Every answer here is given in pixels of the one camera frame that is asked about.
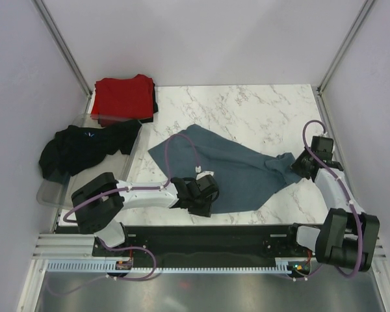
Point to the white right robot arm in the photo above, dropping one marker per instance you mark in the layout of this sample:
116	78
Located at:
348	235

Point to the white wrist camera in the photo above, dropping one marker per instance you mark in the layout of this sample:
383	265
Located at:
201	173
327	150

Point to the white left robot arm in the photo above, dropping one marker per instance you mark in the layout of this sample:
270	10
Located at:
96	204

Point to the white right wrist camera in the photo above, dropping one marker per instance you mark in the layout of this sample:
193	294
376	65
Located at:
327	150

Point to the aluminium corner frame post right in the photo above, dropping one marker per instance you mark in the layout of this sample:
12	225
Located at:
350	36

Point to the clear plastic bin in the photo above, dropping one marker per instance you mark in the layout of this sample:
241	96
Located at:
58	193

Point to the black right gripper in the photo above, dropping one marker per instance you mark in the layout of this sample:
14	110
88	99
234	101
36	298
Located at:
296	164

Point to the black t-shirt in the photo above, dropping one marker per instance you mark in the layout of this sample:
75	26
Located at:
148	104
76	149

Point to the aluminium corner frame post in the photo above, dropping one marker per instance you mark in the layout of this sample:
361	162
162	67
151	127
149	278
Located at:
350	36
58	38

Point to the blue-grey t-shirt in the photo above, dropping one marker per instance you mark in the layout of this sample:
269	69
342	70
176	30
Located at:
246	179

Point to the white slotted cable duct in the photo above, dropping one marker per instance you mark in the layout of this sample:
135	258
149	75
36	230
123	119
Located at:
115	267

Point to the aluminium corner frame post left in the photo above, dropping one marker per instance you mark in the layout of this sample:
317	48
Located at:
58	38

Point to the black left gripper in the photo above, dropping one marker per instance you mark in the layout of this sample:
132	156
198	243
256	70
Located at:
205	211

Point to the folded black t-shirt under red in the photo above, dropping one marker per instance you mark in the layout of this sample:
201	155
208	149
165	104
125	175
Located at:
148	104

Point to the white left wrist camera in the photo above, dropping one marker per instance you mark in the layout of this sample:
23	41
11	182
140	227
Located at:
201	173

